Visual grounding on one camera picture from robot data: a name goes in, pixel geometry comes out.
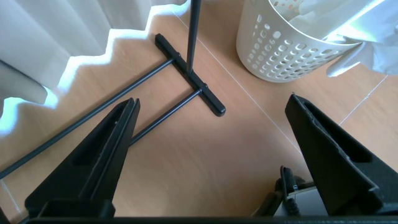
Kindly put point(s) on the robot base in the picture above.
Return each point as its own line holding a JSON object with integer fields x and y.
{"x": 304, "y": 202}

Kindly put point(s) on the white garment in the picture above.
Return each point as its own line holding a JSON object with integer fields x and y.
{"x": 373, "y": 31}

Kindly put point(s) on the black clothes rack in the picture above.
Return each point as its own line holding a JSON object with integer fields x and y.
{"x": 192, "y": 74}

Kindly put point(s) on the beige curtain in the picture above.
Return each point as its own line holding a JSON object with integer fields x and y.
{"x": 46, "y": 31}

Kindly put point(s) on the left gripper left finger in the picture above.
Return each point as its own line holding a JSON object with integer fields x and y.
{"x": 56, "y": 196}

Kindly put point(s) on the white laundry basket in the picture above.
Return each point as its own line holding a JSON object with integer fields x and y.
{"x": 273, "y": 46}

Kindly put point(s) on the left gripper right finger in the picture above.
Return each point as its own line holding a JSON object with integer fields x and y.
{"x": 345, "y": 186}

